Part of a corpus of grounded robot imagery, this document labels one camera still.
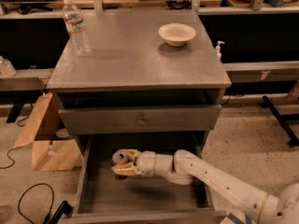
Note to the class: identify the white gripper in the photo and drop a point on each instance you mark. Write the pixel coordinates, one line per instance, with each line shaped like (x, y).
(146, 163)

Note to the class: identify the orange soda can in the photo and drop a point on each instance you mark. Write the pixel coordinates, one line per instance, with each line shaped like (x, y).
(119, 158)

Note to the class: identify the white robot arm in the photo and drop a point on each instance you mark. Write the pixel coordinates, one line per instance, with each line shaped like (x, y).
(183, 167)

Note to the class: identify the open grey middle drawer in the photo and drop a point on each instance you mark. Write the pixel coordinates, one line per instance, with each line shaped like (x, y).
(104, 199)

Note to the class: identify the closed grey top drawer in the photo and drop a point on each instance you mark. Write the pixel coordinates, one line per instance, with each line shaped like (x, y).
(144, 119)

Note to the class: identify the grey wooden drawer cabinet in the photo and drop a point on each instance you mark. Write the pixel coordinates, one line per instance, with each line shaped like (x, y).
(132, 66)

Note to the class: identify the blue floor tape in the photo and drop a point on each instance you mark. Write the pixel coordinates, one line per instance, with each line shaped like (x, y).
(243, 219)

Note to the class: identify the white paper bowl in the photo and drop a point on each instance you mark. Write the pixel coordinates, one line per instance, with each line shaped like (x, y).
(176, 34)

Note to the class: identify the white pump dispenser bottle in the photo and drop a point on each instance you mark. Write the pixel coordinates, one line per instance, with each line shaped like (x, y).
(218, 49)

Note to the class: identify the clear plastic water bottle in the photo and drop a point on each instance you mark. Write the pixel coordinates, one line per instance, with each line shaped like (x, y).
(76, 27)

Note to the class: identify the black stand leg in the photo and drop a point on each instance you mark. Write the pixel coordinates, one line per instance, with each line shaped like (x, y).
(283, 120)

